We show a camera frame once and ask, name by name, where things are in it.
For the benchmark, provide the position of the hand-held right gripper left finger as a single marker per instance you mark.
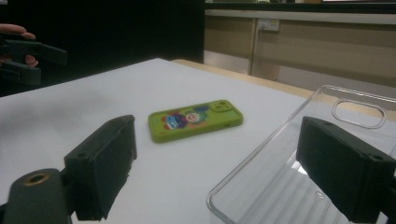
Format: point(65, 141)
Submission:
point(102, 161)

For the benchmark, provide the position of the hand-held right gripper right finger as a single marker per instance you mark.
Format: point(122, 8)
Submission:
point(345, 168)

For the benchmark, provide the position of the clear plastic tray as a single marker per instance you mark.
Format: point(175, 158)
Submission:
point(274, 174)

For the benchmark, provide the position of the green phone case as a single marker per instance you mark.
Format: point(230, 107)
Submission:
point(193, 123)

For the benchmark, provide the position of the white wall socket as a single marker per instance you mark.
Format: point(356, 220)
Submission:
point(268, 25)

